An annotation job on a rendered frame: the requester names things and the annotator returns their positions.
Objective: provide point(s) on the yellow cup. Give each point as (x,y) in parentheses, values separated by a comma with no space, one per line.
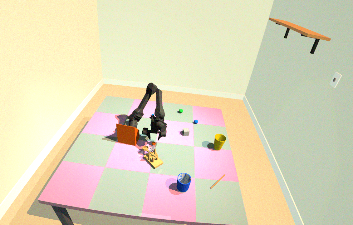
(219,141)

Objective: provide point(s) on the blue open cylinder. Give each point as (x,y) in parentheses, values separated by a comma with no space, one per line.
(183,182)

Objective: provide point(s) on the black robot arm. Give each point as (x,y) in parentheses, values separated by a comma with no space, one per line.
(137,114)

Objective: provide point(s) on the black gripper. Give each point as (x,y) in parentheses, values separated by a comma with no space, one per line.
(153,130)

